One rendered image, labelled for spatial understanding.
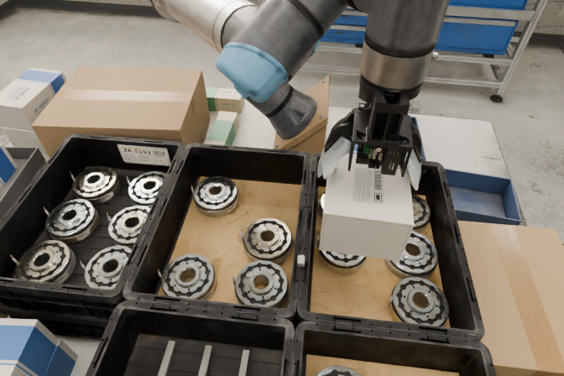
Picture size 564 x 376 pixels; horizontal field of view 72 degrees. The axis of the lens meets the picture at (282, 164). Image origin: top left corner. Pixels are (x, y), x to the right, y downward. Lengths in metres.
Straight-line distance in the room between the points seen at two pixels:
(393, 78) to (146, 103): 0.85
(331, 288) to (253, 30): 0.55
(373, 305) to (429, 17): 0.56
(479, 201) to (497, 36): 1.71
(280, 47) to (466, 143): 1.05
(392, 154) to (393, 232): 0.12
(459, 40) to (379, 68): 2.33
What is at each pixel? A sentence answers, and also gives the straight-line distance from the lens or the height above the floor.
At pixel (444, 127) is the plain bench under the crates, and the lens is 1.45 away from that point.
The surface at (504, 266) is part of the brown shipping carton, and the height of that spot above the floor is 0.86.
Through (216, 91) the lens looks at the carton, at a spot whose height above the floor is 0.76.
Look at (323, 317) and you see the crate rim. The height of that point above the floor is 0.93.
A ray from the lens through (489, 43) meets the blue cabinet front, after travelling 2.80.
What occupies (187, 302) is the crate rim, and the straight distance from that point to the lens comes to 0.71.
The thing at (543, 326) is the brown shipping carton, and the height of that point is 0.86.
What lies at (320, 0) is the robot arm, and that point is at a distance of 0.44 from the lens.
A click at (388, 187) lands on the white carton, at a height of 1.13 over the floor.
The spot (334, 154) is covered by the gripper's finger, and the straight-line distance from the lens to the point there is 0.56.
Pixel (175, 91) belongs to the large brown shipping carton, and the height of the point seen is 0.90.
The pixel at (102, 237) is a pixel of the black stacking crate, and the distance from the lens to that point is 0.96.
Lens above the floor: 1.55
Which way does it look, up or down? 45 degrees down
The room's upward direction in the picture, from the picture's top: straight up
